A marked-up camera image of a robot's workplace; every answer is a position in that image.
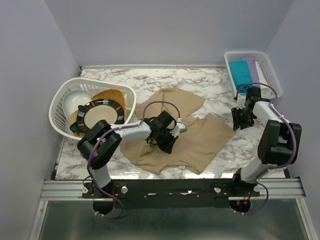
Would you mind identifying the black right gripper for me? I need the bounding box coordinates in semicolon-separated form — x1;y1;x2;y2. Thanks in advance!
231;106;255;131

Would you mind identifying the beige t shirt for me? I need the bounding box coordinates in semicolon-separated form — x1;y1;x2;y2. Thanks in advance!
120;87;235;175

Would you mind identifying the white rectangular plastic basket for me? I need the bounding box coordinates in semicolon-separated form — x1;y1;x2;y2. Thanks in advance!
224;50;283;99

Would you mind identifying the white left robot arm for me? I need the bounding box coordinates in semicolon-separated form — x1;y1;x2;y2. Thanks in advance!
77;110;186;198

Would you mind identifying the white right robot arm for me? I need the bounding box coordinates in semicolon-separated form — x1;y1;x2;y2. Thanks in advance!
230;86;302;196

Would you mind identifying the white rolled t shirt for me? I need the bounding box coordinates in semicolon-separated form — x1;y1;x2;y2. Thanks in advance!
255;61;273;99

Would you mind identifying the purple rolled t shirt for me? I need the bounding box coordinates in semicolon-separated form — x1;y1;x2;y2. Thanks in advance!
244;57;260;84

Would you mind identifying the teal rolled t shirt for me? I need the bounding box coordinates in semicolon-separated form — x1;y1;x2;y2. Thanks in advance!
229;59;252;95

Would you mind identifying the woven tan placemat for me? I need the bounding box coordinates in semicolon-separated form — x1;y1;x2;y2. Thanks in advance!
91;88;126;108

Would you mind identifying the striped rim ceramic plate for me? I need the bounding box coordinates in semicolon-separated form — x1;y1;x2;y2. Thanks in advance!
68;98;125;137

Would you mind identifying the white bowl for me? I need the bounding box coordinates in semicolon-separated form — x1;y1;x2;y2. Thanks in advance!
62;90;93;119

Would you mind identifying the white round dish basket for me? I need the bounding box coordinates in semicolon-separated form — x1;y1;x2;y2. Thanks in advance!
48;77;137;142

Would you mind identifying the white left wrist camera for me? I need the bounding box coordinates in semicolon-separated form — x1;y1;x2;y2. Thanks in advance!
170;117;188;137

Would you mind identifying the aluminium frame rail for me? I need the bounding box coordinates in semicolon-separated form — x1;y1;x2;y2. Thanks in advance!
40;178;306;201

